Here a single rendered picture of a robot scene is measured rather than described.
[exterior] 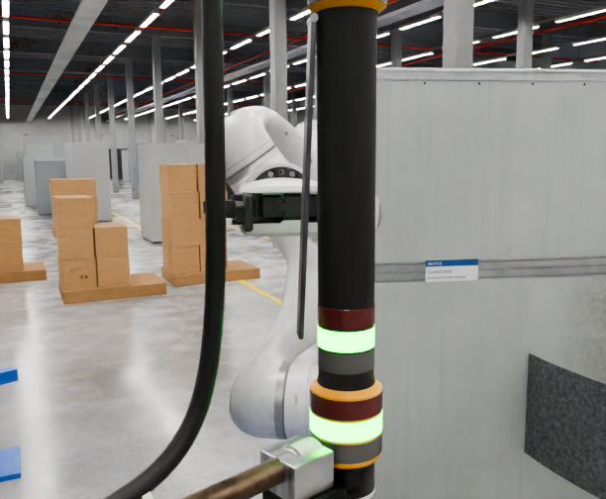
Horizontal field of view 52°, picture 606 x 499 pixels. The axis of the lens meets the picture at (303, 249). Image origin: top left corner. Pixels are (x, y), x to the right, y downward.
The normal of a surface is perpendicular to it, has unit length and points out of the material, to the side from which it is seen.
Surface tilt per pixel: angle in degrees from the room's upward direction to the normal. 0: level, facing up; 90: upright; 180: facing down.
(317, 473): 90
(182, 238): 90
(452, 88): 90
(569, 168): 90
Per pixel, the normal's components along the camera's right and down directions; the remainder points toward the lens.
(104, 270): 0.44, 0.13
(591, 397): -0.89, 0.07
